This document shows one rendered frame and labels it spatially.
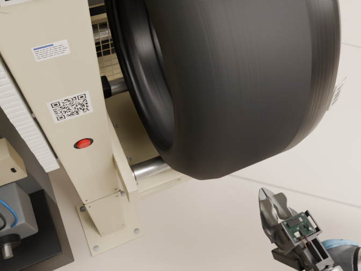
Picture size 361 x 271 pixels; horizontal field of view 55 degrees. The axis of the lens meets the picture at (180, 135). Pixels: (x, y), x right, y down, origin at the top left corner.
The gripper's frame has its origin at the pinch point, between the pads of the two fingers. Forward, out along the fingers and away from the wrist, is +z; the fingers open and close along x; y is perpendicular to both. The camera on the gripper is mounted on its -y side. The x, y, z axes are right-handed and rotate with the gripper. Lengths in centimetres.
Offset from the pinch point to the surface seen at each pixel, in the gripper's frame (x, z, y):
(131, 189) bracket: 27.5, 15.7, -5.3
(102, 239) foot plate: 41, 37, -97
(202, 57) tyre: 15.5, 11.1, 39.7
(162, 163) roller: 17.0, 20.5, -7.6
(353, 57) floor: -158, 86, -92
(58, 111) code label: 37.1, 23.2, 22.9
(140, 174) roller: 23.6, 20.1, -8.0
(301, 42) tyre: -0.2, 8.5, 39.7
